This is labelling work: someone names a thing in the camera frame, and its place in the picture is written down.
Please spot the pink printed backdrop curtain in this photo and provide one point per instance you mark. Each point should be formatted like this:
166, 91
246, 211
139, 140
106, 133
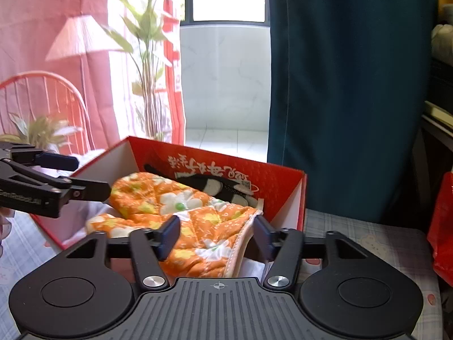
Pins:
123, 57

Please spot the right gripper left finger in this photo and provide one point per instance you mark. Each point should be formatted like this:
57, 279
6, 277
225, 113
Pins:
148, 248

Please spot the white cloth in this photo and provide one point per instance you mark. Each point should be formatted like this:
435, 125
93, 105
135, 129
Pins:
69, 227

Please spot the black grey glove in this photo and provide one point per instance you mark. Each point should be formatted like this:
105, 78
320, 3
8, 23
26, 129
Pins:
221, 189

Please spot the red plastic bag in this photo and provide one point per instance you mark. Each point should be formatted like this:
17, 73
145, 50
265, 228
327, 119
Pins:
440, 234

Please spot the dark teal curtain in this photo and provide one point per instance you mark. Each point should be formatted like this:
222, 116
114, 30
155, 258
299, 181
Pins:
347, 83

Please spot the person's left hand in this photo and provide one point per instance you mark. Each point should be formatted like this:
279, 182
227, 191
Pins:
6, 215

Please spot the beige bundled bag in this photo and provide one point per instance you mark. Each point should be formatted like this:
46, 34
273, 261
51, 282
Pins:
441, 43

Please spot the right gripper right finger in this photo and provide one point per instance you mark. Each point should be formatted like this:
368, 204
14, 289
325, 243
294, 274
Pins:
283, 248

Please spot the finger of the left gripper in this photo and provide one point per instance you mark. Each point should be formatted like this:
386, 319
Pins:
80, 189
30, 156

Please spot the red strawberry cardboard box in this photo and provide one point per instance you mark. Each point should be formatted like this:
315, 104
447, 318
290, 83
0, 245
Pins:
214, 237

